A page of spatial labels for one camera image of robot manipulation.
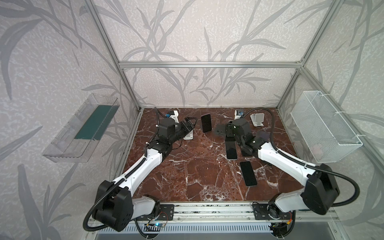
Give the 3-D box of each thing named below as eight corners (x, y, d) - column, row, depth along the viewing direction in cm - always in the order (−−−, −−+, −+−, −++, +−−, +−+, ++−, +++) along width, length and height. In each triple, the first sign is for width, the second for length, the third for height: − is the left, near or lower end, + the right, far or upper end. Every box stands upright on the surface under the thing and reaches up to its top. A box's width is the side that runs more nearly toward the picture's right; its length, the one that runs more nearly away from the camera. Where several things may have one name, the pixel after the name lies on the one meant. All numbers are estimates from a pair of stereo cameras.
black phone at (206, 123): (203, 133, 107) (203, 121, 97) (201, 127, 111) (201, 115, 100) (211, 131, 109) (212, 119, 98) (209, 125, 112) (210, 113, 101)
